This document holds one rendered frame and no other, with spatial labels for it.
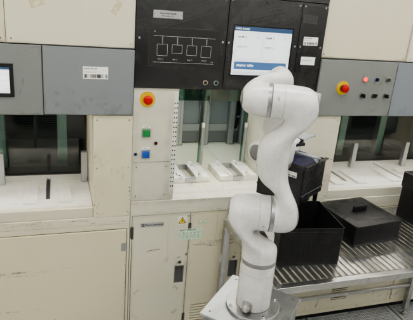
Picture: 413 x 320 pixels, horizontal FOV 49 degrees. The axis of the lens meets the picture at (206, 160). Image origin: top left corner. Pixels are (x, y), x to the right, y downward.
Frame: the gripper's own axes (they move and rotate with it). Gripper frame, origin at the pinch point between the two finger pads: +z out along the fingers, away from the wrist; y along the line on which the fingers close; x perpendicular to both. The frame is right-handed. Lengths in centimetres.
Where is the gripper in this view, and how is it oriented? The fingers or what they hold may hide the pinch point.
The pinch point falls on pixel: (296, 138)
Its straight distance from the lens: 198.5
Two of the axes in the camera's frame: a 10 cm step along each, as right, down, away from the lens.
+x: 0.8, -9.5, -3.2
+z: 6.2, -2.0, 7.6
